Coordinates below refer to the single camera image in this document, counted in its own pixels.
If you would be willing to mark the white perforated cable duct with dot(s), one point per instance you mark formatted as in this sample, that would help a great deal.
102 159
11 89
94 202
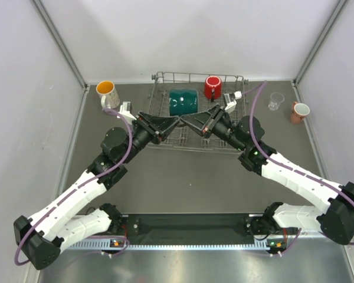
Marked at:
108 245

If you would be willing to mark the aluminium corner post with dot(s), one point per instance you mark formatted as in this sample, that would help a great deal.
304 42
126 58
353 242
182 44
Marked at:
55 35
320 40

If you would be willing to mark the right aluminium corner post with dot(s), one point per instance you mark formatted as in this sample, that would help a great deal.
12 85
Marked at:
320 40

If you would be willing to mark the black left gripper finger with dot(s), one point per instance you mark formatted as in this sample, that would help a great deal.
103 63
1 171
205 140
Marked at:
162 123
168 130

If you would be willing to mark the grey wire dish rack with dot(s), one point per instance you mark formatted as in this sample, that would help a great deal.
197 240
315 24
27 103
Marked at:
182 137

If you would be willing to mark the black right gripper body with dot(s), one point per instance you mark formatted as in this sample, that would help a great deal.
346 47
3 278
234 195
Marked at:
219 125

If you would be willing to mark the left aluminium corner post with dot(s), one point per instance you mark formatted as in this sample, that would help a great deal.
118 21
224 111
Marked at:
55 35

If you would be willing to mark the green mug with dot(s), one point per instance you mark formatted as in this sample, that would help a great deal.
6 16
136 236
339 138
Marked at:
183 101

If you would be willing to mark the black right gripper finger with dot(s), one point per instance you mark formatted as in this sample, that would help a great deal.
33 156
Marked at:
199 127
202 116

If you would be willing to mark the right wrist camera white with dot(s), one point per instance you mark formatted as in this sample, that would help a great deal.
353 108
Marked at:
230 101

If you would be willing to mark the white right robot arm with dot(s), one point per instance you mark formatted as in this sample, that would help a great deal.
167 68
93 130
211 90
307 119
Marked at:
331 209

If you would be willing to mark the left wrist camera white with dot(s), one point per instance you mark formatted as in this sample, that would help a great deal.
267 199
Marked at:
126 112

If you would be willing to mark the clear drinking glass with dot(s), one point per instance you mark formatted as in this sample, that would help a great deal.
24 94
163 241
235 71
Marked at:
275 101

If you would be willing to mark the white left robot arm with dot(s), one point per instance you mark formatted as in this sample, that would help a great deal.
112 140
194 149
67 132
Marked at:
43 236

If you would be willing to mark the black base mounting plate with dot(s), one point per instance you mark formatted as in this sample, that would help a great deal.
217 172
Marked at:
184 228

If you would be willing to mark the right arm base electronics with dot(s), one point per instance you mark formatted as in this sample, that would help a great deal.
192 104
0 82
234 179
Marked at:
279 247

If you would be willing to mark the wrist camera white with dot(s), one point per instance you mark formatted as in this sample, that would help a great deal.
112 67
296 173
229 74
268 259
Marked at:
230 101
126 112

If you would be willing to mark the pink mug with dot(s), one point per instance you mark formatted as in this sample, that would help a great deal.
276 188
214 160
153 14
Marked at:
299 112

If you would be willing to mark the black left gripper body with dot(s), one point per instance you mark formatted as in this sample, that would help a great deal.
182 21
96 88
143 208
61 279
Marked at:
143 134

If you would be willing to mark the red mug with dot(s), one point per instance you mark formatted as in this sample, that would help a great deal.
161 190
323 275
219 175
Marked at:
213 88

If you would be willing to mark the white mug orange inside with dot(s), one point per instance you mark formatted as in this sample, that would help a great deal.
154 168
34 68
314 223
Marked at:
107 92

